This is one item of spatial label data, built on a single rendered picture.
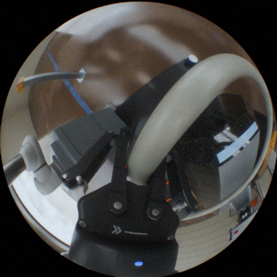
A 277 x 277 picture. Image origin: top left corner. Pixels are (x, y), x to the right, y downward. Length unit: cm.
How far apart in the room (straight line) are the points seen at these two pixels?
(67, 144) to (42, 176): 28
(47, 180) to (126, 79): 117
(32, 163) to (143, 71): 123
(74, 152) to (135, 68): 100
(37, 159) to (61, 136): 24
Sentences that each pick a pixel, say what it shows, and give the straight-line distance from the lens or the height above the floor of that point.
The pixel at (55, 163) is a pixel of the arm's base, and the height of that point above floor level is 89.
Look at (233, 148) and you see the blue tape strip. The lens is 43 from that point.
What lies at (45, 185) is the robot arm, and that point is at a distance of 66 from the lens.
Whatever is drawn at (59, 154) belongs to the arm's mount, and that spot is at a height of 84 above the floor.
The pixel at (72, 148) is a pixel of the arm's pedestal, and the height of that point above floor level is 76.
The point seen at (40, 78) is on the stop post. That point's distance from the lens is 121.
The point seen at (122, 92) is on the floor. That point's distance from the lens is 115.
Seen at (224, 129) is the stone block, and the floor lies 73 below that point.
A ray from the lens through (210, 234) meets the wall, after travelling 565.
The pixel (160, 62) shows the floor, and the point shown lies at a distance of 114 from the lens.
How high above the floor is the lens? 106
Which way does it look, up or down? 61 degrees down
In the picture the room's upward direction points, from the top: 152 degrees counter-clockwise
